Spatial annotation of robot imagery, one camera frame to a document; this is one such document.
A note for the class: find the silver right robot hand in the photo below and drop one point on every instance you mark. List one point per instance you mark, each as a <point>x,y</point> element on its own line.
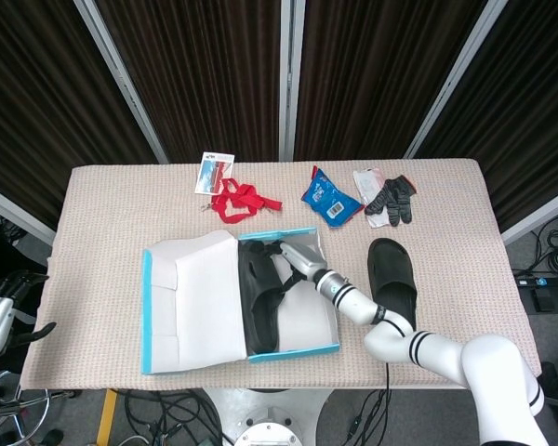
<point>304,260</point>

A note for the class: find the black rubber slipper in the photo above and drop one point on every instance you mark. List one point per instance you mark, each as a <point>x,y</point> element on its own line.
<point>390,265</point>
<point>260,288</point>

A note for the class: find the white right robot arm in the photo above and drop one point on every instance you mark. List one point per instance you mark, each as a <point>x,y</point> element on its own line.
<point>493,362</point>

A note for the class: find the light blue cardboard shoe box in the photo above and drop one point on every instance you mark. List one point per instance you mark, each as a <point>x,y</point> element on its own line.
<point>204,302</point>

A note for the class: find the blue snack packet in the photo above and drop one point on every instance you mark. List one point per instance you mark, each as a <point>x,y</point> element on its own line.
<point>330,200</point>

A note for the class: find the chrome stool base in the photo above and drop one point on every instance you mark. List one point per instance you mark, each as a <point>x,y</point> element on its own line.
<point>65,395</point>

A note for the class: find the white plastic wrapper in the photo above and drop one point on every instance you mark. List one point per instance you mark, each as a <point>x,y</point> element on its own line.
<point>365,183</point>

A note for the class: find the white printed card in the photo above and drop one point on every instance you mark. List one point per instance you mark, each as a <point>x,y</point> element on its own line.
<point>211,174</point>

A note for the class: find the beige woven table cloth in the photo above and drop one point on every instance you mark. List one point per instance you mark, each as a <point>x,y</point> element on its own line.
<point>121,209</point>

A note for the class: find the dark brown ribbed partition panel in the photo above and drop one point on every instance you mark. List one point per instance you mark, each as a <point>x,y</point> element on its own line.
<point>530,116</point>
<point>37,93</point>
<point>376,69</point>
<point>204,69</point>

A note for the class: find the black power adapter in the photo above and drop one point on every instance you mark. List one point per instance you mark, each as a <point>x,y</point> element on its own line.
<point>546,302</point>

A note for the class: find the black power strip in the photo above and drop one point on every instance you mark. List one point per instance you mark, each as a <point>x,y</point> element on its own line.
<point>553,281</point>

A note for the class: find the white partition base rail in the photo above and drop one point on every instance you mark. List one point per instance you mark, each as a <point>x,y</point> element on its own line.
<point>18,213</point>
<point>539,216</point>

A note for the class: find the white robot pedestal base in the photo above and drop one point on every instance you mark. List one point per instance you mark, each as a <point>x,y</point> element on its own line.
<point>269,418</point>

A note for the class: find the white metal partition post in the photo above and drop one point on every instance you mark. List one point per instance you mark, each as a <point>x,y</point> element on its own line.
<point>123,83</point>
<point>290,79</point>
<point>455,79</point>

